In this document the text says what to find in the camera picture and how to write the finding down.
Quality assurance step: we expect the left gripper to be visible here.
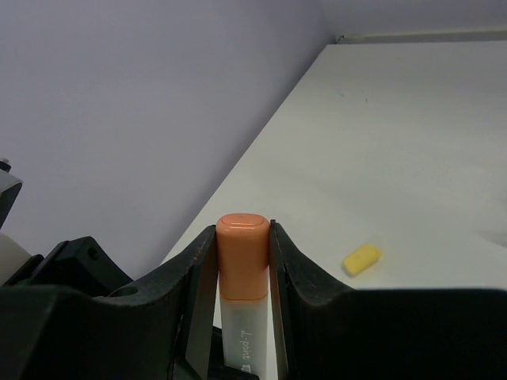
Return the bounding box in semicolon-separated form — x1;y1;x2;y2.
4;237;132;297

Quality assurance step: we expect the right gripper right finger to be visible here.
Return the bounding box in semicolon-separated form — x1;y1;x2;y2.
269;222;506;379

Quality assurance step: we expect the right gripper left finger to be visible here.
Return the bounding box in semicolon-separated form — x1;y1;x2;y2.
1;227;217;379

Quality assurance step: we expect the yellow highlighter cap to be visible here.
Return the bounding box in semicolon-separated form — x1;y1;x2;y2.
342;244;382;276

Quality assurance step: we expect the orange tip clear highlighter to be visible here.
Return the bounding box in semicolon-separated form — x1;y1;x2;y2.
220;296;268;379

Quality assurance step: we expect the small orange cap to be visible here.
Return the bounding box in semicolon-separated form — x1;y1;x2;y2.
215;214;269;302

